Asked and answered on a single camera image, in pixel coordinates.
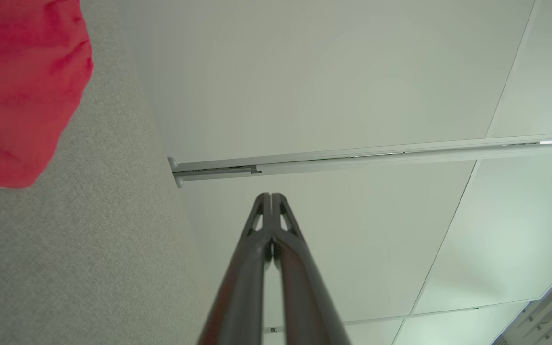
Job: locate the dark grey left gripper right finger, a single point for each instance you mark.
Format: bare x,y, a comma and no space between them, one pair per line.
304,306

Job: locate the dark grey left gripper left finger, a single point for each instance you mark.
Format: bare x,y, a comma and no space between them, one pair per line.
242,297

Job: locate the red and white garment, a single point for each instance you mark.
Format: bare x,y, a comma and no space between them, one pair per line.
22,91

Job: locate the grey partition foot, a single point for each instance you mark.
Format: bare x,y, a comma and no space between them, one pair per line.
173,164
178,182

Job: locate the grey partition frame post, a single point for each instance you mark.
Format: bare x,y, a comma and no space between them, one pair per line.
376,158

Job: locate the grey metal frame rails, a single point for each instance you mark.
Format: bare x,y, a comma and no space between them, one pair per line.
549,311

